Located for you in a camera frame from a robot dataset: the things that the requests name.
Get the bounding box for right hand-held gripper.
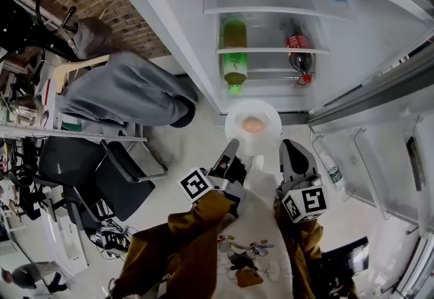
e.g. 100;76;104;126
276;139;330;224

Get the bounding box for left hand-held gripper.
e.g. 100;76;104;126
177;138;248;219

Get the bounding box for white round plate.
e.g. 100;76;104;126
224;99;283;158

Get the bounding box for brown egg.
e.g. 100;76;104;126
241;116;264;134

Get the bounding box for white refrigerator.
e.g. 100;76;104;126
106;0;434;299

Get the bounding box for person's left forearm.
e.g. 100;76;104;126
111;188;238;299

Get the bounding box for person's right forearm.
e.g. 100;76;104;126
274;209;328;299

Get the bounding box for clear water bottle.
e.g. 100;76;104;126
318;150;349;193

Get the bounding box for black coat rack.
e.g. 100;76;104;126
0;0;197;129

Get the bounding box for person's white printed shirt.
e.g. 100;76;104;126
215;185;294;299

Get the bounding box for green tea bottle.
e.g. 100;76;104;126
220;16;248;97

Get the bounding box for black tablet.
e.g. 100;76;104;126
320;236;370;295

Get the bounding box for black mesh sled-base chair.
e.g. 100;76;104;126
38;136;169;222

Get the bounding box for black bar-shaped object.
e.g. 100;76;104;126
406;136;427;192

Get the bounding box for grey hooded garment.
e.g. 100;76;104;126
56;18;199;129

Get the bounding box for cola bottle with red label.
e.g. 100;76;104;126
280;18;317;88

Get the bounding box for white metal shelf rack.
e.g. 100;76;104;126
0;0;150;142

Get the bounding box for black electronic device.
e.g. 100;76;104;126
90;226;132;254

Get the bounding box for wooden clothes hanger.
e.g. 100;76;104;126
54;53;111;94

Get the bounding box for black office chair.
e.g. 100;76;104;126
8;168;113;244

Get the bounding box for shiny metal pot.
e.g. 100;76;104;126
9;96;45;125

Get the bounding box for black cable bundle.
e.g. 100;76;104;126
94;219;136;260

